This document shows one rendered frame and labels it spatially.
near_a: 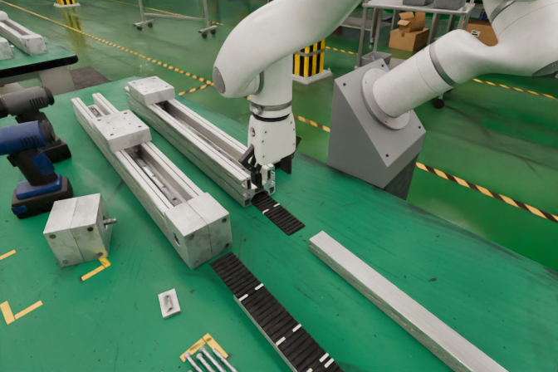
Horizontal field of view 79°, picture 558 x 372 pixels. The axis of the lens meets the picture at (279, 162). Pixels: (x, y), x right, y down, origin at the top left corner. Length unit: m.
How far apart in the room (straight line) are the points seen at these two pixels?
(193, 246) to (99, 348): 0.22
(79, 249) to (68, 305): 0.11
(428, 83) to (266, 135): 0.43
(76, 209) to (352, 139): 0.66
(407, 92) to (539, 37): 0.28
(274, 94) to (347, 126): 0.33
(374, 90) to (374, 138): 0.14
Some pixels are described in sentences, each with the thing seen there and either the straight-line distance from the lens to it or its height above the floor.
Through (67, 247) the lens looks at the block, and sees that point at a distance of 0.80.
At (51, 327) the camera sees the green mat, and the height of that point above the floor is 0.78.
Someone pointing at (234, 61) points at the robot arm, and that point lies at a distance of 0.55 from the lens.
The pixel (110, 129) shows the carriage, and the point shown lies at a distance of 1.03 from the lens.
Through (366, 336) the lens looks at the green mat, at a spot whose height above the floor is 0.78.
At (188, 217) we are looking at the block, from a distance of 0.70.
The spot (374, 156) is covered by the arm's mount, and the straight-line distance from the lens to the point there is 0.92.
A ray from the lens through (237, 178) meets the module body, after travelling 0.81.
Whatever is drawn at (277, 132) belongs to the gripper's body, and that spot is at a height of 1.01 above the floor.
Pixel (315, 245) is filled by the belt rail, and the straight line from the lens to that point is 0.72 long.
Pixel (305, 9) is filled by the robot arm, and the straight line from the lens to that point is 0.51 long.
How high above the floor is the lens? 1.33
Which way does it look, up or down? 33 degrees down
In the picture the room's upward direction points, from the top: straight up
